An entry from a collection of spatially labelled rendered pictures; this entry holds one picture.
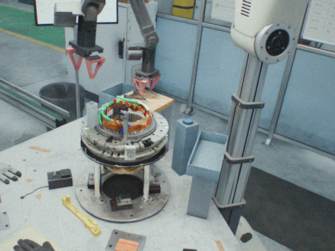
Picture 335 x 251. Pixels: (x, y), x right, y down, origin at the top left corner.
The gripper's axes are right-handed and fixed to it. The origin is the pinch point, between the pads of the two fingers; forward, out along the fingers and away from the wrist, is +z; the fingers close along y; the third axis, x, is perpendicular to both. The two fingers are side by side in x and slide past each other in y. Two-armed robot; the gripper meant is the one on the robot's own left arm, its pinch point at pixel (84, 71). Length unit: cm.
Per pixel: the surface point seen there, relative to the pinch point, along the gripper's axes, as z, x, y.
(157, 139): 18.4, 14.5, 23.5
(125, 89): 28, 45, -26
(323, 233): 118, 150, 83
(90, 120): 17.4, 1.6, 2.7
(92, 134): 20.3, -0.4, 6.8
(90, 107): 12.4, 1.5, 2.4
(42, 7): 3, 39, -98
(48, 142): 56, 10, -41
